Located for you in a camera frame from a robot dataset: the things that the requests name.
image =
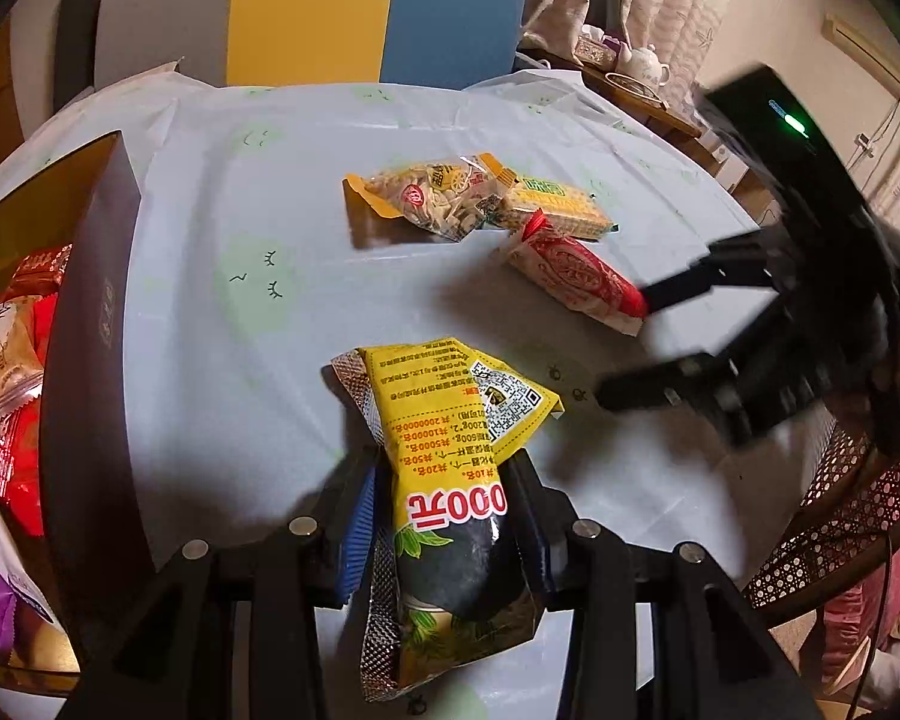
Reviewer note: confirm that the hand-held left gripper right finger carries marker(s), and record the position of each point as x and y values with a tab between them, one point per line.
544	547

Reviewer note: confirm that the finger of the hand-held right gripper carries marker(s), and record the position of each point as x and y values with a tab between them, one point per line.
645	390
682	281

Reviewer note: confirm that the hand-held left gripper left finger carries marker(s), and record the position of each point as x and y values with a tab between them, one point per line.
356	540

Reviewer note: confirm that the red white snack packet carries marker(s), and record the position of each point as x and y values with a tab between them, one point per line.
570	270

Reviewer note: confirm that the yellow black snack packet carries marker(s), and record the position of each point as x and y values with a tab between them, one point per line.
442	465

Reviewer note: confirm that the dark gift box gold interior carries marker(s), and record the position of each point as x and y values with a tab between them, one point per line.
97	390

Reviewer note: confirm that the white air conditioner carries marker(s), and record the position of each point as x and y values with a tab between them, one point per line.
862	49

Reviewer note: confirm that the yellow green cracker packet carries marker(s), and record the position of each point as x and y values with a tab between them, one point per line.
555	202

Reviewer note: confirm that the wooden side table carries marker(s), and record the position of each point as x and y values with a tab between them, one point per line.
675	116

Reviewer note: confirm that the decorated round saucer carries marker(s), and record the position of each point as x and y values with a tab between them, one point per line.
634	88

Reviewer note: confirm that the white teapot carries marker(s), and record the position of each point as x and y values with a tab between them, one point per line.
645	64

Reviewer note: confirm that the beige patterned curtain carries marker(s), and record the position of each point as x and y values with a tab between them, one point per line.
682	0

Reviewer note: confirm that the rattan chair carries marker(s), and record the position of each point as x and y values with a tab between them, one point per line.
832	525

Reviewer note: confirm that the white green-print plastic tablecloth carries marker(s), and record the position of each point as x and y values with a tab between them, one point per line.
270	315

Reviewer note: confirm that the patterned tissue box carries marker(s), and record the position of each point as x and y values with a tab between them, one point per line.
596	49

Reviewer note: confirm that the yellow clear nut packet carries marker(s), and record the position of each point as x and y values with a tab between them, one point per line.
435	195

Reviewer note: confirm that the pink cloth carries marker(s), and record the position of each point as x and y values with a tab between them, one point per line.
870	615

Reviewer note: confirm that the snack packets inside box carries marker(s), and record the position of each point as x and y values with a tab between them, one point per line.
0	352

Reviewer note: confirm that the yellow blue upholstered chair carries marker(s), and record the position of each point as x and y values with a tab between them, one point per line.
307	7

